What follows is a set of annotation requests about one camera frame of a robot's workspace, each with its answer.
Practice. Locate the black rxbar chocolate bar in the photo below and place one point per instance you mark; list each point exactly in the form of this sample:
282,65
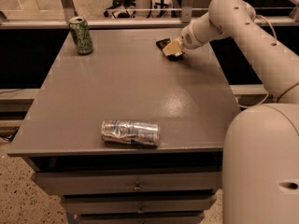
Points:
161,44

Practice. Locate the grey drawer cabinet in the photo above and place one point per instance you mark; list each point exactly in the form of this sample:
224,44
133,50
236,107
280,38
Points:
127,78

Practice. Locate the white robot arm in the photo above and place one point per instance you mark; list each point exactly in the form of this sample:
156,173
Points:
260,169

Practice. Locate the bottom grey drawer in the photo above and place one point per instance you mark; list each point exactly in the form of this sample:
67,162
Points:
149,218

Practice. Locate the grey metal railing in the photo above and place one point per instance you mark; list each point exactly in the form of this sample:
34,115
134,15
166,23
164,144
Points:
55,14

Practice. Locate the black office chair base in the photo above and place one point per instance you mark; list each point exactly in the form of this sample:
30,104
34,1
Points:
123,3

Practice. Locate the grey drawer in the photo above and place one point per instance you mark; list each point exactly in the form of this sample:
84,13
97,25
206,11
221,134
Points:
131,181
141,202
149,218

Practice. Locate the crushed silver redbull can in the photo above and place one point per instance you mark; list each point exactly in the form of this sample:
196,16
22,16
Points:
130,132

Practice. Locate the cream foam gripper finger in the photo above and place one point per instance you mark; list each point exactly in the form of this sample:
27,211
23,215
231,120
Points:
176,47
167,48

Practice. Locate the middle grey drawer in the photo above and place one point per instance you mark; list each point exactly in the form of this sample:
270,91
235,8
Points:
141,202

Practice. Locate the top grey drawer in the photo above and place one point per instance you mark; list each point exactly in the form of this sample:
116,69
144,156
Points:
131,181

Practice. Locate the green soda can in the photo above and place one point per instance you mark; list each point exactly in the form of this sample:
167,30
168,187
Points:
79,29

